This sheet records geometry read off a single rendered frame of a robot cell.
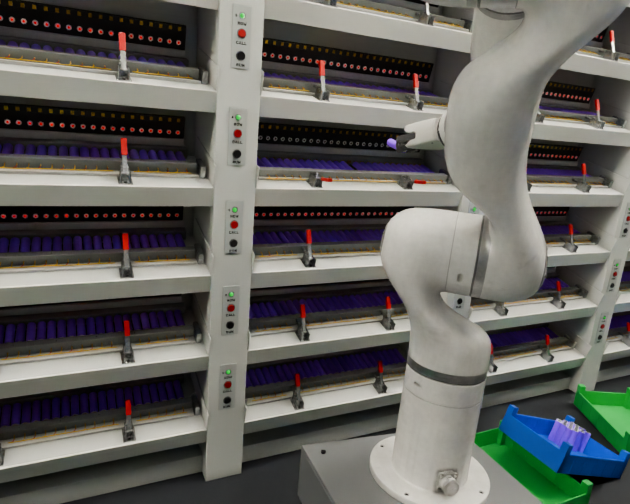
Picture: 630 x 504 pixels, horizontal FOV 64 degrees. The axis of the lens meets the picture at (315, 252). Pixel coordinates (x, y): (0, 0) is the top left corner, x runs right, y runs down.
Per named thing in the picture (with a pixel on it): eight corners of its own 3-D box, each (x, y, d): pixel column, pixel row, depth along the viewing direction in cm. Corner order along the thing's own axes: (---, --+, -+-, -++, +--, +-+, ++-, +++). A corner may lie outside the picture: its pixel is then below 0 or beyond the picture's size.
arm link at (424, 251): (487, 392, 70) (519, 224, 65) (358, 363, 75) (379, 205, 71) (486, 361, 82) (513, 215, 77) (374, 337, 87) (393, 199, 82)
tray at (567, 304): (592, 316, 182) (610, 284, 176) (462, 334, 156) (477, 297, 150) (550, 284, 198) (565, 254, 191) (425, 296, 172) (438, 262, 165)
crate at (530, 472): (587, 510, 130) (594, 483, 128) (531, 531, 121) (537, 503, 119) (500, 441, 156) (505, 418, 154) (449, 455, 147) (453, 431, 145)
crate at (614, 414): (688, 461, 153) (695, 438, 151) (623, 457, 153) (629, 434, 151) (627, 407, 182) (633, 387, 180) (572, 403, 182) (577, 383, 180)
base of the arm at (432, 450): (513, 513, 74) (538, 398, 70) (390, 517, 71) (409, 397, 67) (456, 439, 92) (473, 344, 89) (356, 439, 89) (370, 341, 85)
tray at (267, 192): (458, 206, 142) (469, 175, 137) (252, 206, 116) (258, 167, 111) (419, 178, 157) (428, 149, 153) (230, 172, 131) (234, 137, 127)
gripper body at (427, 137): (476, 112, 101) (439, 124, 111) (435, 108, 97) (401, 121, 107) (477, 150, 101) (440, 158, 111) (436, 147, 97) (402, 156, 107)
